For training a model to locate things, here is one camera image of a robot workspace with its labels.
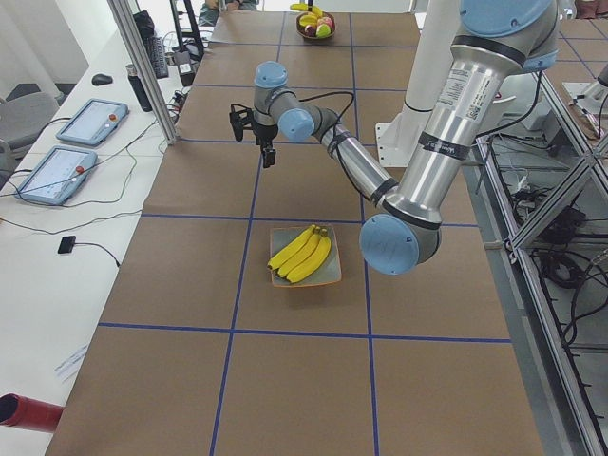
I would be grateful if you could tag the upper teach pendant tablet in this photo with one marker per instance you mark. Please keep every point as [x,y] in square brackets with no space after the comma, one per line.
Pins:
[93,123]

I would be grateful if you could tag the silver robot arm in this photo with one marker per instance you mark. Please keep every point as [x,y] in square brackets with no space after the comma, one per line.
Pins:
[494,40]

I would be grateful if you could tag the black computer mouse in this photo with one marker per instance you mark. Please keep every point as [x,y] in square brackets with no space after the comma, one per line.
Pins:
[101,79]

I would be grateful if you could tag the small black puck device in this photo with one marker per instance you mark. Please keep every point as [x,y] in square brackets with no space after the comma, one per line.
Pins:
[66,245]

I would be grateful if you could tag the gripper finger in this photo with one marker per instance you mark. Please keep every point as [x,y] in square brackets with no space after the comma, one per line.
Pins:
[268,154]

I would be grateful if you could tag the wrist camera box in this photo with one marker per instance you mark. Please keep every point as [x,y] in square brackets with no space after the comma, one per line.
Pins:
[240,118]

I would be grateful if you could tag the yellow banana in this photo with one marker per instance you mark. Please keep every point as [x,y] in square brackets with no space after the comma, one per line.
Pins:
[301,254]
[278,259]
[307,8]
[308,19]
[312,262]

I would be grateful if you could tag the lower teach pendant tablet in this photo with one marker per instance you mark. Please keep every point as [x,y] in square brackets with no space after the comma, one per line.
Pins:
[57,177]

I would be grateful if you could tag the aluminium frame post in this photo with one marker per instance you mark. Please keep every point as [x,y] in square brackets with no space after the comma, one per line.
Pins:
[125,22]

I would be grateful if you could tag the blue square plate orange rim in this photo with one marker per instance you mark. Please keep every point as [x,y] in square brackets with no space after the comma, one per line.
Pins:
[329,272]

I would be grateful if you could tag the red cylinder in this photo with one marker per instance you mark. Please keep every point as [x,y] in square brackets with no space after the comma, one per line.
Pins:
[26,413]

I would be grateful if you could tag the teach pendant tablet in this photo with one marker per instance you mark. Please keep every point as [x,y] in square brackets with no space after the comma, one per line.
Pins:
[93,123]
[57,177]

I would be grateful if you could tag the black keyboard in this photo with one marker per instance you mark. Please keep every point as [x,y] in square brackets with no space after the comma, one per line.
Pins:
[155,52]

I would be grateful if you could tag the woven wicker fruit basket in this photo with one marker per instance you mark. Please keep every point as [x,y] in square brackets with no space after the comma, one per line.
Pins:
[324,29]

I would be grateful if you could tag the black bottle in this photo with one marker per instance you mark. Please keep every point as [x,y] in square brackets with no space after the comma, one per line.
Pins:
[137,87]

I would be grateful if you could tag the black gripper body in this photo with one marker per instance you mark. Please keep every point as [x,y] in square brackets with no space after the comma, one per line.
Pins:
[265,133]

